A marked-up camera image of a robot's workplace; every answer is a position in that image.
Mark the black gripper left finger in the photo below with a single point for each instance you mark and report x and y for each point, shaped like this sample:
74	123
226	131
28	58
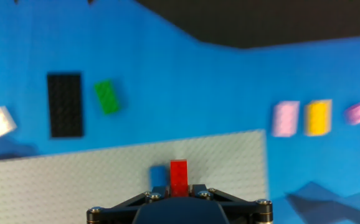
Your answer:
111	214

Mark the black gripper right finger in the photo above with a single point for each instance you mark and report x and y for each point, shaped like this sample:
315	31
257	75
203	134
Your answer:
245	213

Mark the blue Lego brick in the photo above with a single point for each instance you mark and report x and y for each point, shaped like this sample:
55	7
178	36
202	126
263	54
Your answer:
159	176

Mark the red Lego brick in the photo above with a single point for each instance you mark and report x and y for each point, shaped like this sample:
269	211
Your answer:
179	177

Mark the grey Lego baseplate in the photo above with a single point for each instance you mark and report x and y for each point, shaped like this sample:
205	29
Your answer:
58	183

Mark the light pink Lego brick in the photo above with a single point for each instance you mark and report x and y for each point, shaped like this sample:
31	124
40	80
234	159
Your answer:
286	119

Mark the green Lego brick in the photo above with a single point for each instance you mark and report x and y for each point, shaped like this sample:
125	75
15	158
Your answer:
106	97

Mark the black Lego plate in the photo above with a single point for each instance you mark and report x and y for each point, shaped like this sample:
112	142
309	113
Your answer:
65	105

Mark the yellow Lego brick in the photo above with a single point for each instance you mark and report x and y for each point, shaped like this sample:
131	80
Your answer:
318	117

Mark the blue mountain print cloth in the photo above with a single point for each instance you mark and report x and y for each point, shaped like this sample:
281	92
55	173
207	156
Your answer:
198	93

